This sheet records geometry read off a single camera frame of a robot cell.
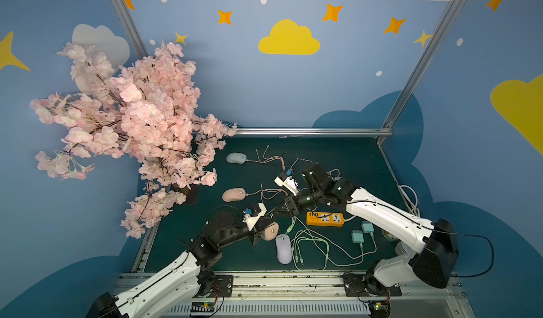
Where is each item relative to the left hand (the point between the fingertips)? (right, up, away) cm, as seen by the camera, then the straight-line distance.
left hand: (274, 214), depth 72 cm
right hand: (+2, +2, -1) cm, 3 cm away
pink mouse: (-18, +3, +23) cm, 30 cm away
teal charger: (+34, -13, +13) cm, 39 cm away
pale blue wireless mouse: (-20, +20, +38) cm, 47 cm away
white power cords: (+66, -4, +26) cm, 71 cm away
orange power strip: (+22, -6, +16) cm, 28 cm away
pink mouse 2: (-1, -6, 0) cm, 6 cm away
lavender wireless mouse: (+4, -16, +9) cm, 18 cm away
